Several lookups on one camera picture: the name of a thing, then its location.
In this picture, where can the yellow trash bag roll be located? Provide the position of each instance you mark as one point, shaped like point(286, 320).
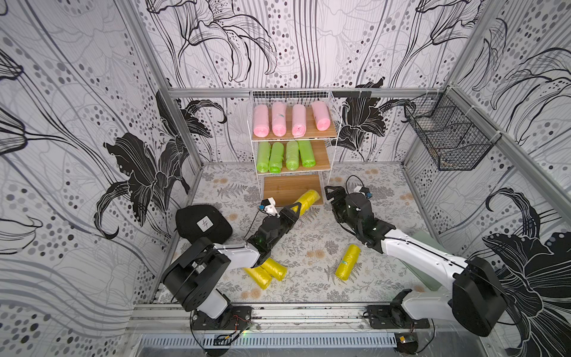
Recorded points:
point(347, 263)
point(305, 201)
point(275, 269)
point(260, 276)

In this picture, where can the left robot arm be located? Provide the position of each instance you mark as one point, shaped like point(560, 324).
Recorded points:
point(193, 277)

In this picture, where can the green tissue box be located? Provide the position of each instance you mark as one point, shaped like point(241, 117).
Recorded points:
point(428, 259)

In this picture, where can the white slotted cable duct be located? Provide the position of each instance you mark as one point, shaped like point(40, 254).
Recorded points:
point(276, 341)

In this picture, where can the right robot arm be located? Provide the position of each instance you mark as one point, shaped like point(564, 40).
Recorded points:
point(471, 293)

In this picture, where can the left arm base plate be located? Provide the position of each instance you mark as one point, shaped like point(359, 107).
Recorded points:
point(234, 318)

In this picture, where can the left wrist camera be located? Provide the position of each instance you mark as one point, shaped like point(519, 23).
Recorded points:
point(268, 206)

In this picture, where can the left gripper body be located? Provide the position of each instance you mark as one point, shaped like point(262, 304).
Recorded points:
point(285, 223)

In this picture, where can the green trash bag roll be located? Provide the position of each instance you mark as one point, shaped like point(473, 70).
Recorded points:
point(276, 158)
point(263, 156)
point(307, 155)
point(292, 155)

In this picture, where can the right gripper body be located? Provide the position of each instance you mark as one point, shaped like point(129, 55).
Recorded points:
point(337, 196)

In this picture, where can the pink trash bag roll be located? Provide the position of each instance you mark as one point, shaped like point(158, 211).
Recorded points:
point(298, 122)
point(321, 115)
point(279, 123)
point(260, 121)

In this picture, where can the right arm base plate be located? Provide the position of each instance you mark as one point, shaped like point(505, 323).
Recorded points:
point(386, 317)

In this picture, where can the black wire wall basket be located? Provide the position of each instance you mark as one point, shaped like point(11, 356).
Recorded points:
point(448, 132)

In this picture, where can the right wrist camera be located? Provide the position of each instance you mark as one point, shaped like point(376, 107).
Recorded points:
point(363, 190)

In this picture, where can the black baseball cap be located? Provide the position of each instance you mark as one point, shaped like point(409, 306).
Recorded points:
point(198, 221)

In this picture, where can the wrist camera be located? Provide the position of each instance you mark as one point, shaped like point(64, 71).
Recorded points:
point(363, 190)
point(268, 206)

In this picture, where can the white wire wooden shelf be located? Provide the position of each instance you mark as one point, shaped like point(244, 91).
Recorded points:
point(293, 138)

